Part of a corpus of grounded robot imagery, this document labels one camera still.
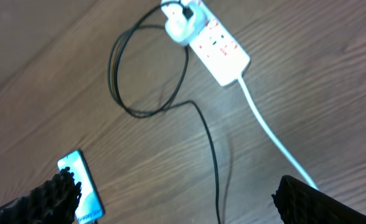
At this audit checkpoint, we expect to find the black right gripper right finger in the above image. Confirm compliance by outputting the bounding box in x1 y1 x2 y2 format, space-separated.
272 175 366 224

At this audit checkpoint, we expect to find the white power strip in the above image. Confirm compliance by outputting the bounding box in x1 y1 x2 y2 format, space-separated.
189 1 250 86

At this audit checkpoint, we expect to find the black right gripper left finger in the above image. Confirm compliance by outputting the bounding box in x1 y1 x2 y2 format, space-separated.
0 167 82 224

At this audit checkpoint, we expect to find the black USB charging cable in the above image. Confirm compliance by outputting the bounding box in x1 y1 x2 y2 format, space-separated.
107 0 223 224

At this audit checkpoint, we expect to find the Samsung Galaxy smartphone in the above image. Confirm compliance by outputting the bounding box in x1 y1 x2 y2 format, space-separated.
57 149 105 224

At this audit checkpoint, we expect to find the white wall charger adapter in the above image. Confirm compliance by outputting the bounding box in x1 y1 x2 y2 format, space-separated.
161 0 207 47

